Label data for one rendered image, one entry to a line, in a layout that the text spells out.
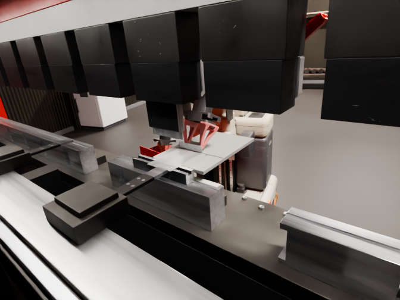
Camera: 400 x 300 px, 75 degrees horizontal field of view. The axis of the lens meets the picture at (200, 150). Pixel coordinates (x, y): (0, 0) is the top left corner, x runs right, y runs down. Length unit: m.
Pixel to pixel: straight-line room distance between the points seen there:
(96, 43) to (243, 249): 0.58
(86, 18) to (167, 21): 0.26
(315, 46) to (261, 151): 6.70
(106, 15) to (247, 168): 1.42
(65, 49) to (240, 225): 0.66
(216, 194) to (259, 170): 1.24
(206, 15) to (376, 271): 0.48
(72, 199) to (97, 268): 0.15
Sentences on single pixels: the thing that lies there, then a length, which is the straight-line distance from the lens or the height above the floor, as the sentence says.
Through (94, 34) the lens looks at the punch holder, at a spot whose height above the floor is 1.32.
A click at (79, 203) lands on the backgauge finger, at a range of 0.53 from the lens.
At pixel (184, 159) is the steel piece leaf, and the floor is 1.00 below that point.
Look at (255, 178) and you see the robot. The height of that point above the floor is 0.39.
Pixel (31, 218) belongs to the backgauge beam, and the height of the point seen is 0.98.
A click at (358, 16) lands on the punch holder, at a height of 1.30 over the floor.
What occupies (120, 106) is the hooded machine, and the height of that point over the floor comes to 0.30.
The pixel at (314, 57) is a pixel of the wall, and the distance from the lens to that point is 8.32.
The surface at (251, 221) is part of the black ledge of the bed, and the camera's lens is 0.68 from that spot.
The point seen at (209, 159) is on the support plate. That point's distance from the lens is 0.69.
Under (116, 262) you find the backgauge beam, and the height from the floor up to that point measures 0.98.
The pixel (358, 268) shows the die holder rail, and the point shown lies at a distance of 0.52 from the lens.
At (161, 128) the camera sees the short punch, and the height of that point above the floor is 1.10.
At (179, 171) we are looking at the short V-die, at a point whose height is 1.00.
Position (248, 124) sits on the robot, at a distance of 1.73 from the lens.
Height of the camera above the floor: 1.29
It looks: 22 degrees down
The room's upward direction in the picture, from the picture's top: 4 degrees counter-clockwise
